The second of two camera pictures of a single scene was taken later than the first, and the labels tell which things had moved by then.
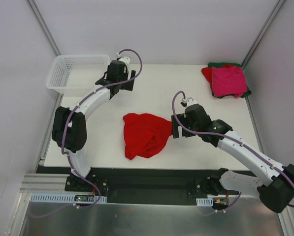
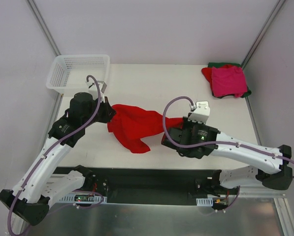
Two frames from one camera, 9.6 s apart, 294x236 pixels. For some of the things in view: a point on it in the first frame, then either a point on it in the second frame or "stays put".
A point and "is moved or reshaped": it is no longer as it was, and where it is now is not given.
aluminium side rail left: (41, 161) stays put
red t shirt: (145, 134) is moved or reshaped
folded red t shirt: (207, 72) stays put
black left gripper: (128, 81) -> (107, 111)
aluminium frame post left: (39, 19) stays put
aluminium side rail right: (256, 131) stays put
